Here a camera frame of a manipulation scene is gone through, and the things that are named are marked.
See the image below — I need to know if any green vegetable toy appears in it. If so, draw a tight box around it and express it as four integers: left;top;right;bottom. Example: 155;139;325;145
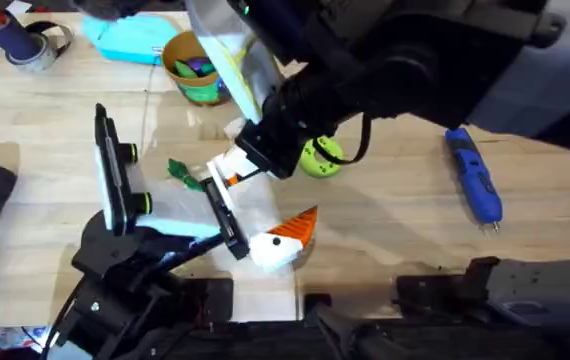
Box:
166;158;207;193

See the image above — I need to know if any blue electric screwdriver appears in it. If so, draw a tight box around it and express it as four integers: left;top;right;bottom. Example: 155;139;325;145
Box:
444;127;504;234

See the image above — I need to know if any green disc with holes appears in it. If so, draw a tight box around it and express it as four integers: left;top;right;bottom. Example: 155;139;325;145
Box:
298;135;346;180

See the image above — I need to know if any tan tub with toys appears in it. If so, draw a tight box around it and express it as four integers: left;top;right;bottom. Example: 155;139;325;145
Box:
161;30;232;107

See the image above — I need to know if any grey tape roll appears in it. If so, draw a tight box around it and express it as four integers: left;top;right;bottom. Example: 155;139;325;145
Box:
6;20;75;73

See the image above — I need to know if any colourful printed wrapper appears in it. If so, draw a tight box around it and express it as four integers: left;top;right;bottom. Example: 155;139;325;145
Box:
0;326;61;360

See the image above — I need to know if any dark blue tube with sticks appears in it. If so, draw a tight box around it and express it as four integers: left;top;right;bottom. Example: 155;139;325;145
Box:
0;1;42;62

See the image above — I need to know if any white paper sheet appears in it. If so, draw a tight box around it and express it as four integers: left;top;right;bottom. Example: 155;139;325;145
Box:
4;0;34;15

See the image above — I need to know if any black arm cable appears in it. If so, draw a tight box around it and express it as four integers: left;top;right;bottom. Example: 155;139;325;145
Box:
313;113;372;166

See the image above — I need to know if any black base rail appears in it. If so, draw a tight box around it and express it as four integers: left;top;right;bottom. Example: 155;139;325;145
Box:
129;293;570;360

